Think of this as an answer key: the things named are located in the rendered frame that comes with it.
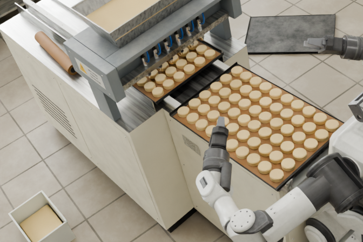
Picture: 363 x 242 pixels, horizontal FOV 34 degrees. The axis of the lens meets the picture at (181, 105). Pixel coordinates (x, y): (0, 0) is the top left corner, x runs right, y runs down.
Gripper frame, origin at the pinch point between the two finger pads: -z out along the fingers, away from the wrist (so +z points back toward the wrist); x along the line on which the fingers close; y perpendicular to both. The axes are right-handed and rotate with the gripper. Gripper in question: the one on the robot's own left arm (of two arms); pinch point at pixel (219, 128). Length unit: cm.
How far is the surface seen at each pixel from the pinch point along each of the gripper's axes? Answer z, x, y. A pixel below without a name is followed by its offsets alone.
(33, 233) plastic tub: -8, -139, 81
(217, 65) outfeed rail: -54, -29, 1
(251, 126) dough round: -14.3, -15.8, -14.2
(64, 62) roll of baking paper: -62, -54, 73
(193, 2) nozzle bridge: -66, -5, 16
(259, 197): 5.5, -35.2, -22.0
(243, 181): -0.3, -34.6, -15.3
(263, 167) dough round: 5.6, -11.7, -18.7
